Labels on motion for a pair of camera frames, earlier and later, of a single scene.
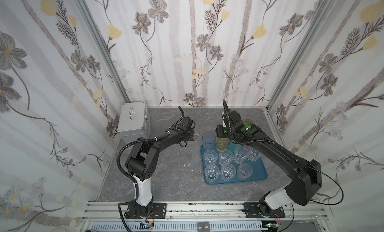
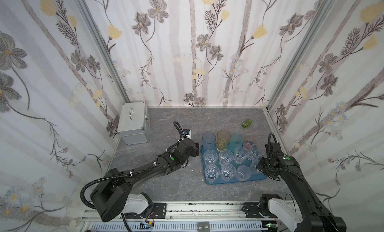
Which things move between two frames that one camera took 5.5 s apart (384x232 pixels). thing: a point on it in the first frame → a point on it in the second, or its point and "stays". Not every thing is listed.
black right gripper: (228, 117) → (261, 165)
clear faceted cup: (225, 156) stays
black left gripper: (186, 123) → (195, 149)
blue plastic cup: (209, 141) stays
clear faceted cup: (212, 172) stays
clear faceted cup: (253, 155) stays
